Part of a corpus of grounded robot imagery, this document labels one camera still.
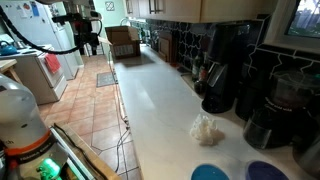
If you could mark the wooden side table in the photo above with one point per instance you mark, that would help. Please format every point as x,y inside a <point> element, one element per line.
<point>7,66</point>

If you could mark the crumpled clear plastic wrap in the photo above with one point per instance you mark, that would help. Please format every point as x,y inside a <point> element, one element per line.
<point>205,130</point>

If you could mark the black food processor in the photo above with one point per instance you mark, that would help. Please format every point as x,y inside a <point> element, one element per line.
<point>283,117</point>

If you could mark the white refrigerator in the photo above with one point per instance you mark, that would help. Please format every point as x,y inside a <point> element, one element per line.
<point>34,21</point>

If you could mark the open cardboard box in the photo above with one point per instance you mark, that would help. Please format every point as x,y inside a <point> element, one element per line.
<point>123,41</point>

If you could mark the grey floor mat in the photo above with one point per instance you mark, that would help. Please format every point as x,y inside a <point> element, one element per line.
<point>106,79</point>

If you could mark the window with white frame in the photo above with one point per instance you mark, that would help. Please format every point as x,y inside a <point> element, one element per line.
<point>295,24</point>

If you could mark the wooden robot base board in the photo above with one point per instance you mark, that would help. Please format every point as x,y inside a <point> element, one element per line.
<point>88,156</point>

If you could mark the wooden upper cabinets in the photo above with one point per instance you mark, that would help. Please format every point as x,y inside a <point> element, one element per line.
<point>198,11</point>

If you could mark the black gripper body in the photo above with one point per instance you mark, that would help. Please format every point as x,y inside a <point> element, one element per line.
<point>85,29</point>

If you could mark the blue round lid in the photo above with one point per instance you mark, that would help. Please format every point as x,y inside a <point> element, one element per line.
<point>208,172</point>

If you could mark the blue kettle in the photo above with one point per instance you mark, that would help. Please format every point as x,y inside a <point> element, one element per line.
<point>7,49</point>

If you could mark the dark bottle with orange label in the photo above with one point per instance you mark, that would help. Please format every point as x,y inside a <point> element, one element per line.
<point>200,84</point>

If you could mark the black coffee maker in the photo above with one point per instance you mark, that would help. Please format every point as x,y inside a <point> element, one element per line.
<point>227,52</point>

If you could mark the purple round lid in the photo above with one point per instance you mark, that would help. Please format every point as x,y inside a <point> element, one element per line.
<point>260,170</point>

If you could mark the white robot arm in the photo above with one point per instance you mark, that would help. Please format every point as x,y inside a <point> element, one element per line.
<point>31,150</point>

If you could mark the red hanging towel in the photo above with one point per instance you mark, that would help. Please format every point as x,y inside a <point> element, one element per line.
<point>52,63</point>

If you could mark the dark green glass bottle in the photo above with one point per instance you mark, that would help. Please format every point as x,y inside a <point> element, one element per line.
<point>196,66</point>

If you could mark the white kitchen stove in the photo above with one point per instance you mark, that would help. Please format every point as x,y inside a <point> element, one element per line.
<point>31,68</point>

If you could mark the wooden cutting board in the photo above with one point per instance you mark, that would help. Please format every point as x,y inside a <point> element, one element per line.
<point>165,46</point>

